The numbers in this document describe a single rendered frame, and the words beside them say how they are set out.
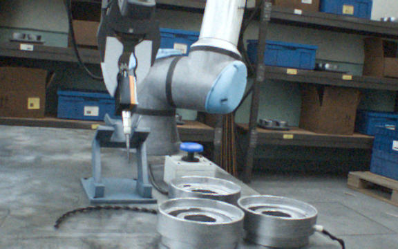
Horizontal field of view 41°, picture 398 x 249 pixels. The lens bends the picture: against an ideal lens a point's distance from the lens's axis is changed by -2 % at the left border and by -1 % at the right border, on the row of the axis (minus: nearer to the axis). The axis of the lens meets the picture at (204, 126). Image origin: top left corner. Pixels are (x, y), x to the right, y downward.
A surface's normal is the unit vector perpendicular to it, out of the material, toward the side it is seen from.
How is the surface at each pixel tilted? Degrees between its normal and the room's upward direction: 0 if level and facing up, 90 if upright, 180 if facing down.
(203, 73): 73
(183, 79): 79
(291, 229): 90
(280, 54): 90
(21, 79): 97
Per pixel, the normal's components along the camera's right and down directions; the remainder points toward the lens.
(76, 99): 0.26, 0.15
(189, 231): -0.23, 0.11
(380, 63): -0.96, -0.03
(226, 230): 0.56, 0.16
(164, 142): 0.60, -0.14
